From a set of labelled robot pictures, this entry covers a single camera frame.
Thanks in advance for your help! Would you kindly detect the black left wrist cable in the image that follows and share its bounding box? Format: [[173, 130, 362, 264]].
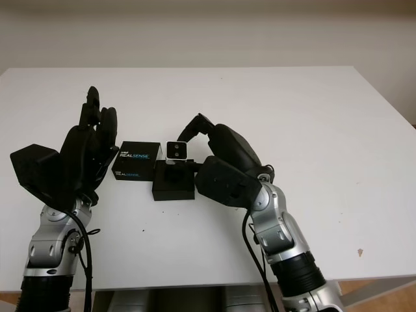
[[63, 209, 101, 312]]

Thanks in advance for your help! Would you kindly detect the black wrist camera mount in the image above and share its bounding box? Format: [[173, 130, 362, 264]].
[[194, 155, 263, 209], [9, 143, 77, 209]]

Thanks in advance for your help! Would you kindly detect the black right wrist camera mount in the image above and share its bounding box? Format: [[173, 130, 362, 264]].
[[194, 155, 263, 209]]

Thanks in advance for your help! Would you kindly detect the black RealSense box lid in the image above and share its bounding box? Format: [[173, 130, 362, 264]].
[[111, 140, 163, 182]]

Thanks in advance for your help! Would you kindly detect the small silver depth camera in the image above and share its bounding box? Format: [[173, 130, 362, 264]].
[[165, 140, 190, 165]]

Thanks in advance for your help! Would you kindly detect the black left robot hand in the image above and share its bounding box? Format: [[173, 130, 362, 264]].
[[60, 86, 120, 205]]

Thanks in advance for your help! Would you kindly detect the black box base with insert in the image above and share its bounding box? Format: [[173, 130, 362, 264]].
[[151, 159, 196, 202]]

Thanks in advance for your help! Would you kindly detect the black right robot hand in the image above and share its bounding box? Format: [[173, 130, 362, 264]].
[[177, 112, 277, 183]]

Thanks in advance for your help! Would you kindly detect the grey robot torso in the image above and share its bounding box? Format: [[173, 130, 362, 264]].
[[94, 284, 283, 312]]

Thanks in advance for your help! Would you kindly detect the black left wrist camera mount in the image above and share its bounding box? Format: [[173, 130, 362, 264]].
[[9, 143, 77, 209]]

